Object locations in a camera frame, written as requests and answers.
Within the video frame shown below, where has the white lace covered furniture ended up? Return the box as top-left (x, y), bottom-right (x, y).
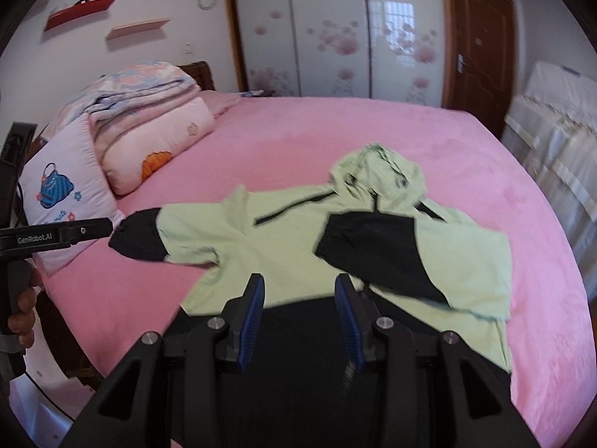
top-left (501, 60), bottom-right (597, 292)

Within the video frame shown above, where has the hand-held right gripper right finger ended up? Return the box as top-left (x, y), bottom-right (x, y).
top-left (335, 274), bottom-right (542, 448)

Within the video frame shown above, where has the green and black hoodie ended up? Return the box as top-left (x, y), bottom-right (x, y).
top-left (108, 142), bottom-right (514, 448)

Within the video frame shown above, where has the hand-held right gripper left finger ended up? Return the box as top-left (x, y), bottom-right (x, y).
top-left (58, 273), bottom-right (265, 448)

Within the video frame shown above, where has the light wooden wall shelf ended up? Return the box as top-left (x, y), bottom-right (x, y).
top-left (105, 19), bottom-right (171, 42)

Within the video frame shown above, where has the pink pillow with orange print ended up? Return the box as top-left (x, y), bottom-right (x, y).
top-left (91, 96), bottom-right (216, 197)

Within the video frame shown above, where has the person's left hand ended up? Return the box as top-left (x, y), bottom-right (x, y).
top-left (7, 268), bottom-right (43, 350)

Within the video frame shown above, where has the folded floral blanket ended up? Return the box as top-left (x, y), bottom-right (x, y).
top-left (47, 60), bottom-right (202, 136)

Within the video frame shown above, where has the red wall shelf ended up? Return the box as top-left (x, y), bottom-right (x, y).
top-left (43, 0), bottom-right (117, 32)

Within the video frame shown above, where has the bed with pink blanket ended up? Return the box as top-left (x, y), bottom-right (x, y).
top-left (35, 91), bottom-right (585, 448)

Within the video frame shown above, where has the pillow with blue bag print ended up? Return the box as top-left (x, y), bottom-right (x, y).
top-left (22, 114), bottom-right (126, 276)

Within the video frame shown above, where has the brown wooden door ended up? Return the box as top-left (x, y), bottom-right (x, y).
top-left (442, 0), bottom-right (518, 140)

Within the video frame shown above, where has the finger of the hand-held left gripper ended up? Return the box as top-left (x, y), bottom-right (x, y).
top-left (70, 217), bottom-right (115, 246)

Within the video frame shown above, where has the floral sliding door wardrobe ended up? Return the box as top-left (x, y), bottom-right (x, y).
top-left (221, 0), bottom-right (451, 109)

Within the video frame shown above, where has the dark wooden headboard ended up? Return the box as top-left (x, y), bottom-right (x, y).
top-left (176, 60), bottom-right (218, 92)

